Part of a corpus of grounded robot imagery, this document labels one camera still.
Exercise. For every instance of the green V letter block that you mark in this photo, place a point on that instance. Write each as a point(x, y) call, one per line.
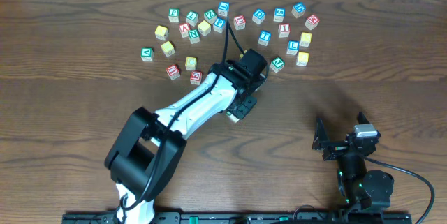
point(147, 54)

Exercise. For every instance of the green L letter block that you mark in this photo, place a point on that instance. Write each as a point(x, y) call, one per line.
point(192, 18)

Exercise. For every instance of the red I letter block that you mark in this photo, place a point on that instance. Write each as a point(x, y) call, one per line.
point(284, 30)

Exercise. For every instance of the green Z letter block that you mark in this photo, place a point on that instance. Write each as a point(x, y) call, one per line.
point(210, 16)

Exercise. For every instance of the yellow C letter block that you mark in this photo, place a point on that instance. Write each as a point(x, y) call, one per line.
point(191, 63)

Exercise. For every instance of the blue top letter block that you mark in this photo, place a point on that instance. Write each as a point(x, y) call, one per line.
point(223, 9)

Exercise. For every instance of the red E letter block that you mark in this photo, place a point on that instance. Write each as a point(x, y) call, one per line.
point(196, 77)

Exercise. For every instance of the red U block lower left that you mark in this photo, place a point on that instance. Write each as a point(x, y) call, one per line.
point(173, 72)

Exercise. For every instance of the yellow right upper block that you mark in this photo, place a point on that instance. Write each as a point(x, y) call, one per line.
point(305, 39)

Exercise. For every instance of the red u block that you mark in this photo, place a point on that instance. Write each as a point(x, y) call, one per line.
point(173, 72)
point(239, 22)

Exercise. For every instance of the blue P letter block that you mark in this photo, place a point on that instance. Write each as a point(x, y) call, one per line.
point(219, 25)

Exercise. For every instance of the green B letter block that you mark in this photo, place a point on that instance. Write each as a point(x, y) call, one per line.
point(232, 117)

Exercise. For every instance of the red A letter block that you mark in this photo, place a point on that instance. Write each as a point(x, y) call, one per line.
point(184, 29)

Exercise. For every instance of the blue L letter block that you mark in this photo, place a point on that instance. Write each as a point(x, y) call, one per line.
point(292, 47)

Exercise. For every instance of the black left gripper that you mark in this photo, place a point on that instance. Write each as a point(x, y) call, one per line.
point(245, 106)

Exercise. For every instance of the red U block upper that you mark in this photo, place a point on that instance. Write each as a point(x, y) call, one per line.
point(239, 22)

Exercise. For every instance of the yellow block near B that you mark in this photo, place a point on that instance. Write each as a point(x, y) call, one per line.
point(242, 54)

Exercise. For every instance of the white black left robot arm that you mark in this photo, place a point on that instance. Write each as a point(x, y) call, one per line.
point(148, 149)

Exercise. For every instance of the blue T letter block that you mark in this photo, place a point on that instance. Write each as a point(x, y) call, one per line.
point(264, 38)

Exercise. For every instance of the blue 5 number block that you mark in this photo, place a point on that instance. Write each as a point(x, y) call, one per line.
point(279, 14)

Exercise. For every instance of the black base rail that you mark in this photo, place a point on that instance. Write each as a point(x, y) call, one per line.
point(302, 215)

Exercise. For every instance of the yellow block near P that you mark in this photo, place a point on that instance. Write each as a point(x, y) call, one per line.
point(204, 28)

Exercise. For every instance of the green J letter block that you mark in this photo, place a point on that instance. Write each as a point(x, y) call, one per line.
point(277, 64)

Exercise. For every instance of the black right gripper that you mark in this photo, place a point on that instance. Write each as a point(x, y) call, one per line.
point(322, 140)

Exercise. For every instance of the yellow far left block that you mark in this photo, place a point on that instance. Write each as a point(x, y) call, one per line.
point(161, 32)

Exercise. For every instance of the red M letter block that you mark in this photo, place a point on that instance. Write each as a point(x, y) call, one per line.
point(312, 22)

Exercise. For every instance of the yellow S letter block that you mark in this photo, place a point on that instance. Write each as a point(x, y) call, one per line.
point(168, 48)

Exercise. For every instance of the yellow right lower block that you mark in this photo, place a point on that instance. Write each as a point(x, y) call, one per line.
point(302, 58)

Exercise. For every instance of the blue D letter block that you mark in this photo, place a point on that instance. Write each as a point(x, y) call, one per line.
point(258, 16)

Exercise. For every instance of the green N letter block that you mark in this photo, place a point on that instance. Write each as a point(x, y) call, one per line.
point(194, 36)

